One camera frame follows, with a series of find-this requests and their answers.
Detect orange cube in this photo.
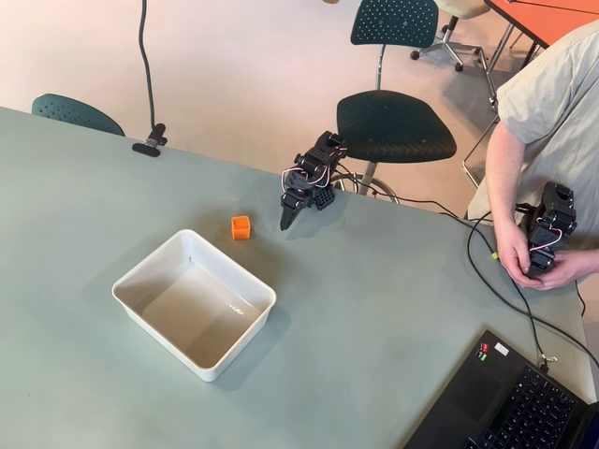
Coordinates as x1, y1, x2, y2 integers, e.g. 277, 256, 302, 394
230, 215, 253, 241

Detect black leader arm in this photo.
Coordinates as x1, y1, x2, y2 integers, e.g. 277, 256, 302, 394
514, 181, 579, 281

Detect person's right forearm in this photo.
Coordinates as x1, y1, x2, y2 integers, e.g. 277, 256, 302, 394
485, 122, 533, 238

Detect person's left forearm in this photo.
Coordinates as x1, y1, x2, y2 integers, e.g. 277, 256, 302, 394
575, 247, 599, 284

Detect white plastic bin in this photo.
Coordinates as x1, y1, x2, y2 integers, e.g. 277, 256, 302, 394
110, 227, 277, 384

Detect person's right hand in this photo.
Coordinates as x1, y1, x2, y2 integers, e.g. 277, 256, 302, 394
495, 223, 545, 288

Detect person's left hand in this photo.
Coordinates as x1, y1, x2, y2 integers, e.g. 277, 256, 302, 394
528, 250, 584, 291

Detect green perforated chair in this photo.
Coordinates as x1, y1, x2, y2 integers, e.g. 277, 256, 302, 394
31, 93, 126, 138
334, 0, 459, 206

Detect black gooseneck clamp holder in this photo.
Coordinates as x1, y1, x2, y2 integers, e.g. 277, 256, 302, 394
131, 0, 168, 160

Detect beige wheeled office chair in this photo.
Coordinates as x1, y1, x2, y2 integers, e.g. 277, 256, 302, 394
410, 0, 490, 73

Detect black laptop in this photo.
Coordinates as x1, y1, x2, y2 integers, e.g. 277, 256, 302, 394
404, 329, 599, 449

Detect person's torso in grey t-shirt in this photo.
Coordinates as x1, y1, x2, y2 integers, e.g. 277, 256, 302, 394
466, 18, 599, 253

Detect orange table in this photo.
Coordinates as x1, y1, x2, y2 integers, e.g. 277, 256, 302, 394
481, 0, 599, 111

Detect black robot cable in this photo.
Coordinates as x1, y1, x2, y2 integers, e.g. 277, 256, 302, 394
332, 161, 492, 224

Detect black USB cable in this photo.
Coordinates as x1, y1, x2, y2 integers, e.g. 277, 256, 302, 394
466, 212, 551, 373

